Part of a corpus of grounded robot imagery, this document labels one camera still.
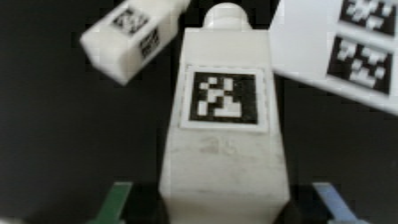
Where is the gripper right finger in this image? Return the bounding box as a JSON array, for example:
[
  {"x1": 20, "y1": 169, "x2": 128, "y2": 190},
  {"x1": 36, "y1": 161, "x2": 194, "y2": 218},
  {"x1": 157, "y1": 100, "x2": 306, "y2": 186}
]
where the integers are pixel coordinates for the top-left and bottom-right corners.
[{"x1": 313, "y1": 182, "x2": 372, "y2": 224}]

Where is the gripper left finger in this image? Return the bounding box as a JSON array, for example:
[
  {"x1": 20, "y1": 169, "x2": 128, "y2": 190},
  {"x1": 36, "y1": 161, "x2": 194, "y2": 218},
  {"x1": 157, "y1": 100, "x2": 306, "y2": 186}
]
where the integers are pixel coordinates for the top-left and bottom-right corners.
[{"x1": 86, "y1": 182, "x2": 134, "y2": 224}]

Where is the white table leg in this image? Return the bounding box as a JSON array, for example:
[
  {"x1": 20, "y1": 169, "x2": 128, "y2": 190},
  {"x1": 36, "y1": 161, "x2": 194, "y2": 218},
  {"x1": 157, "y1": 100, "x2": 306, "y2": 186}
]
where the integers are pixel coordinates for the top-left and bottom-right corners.
[
  {"x1": 80, "y1": 0, "x2": 192, "y2": 85},
  {"x1": 160, "y1": 3, "x2": 290, "y2": 224}
]

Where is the white sheet with tags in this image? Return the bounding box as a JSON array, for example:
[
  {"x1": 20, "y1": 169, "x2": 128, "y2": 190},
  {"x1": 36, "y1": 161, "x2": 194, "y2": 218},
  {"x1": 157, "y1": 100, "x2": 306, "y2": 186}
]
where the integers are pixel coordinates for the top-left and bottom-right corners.
[{"x1": 270, "y1": 0, "x2": 398, "y2": 116}]

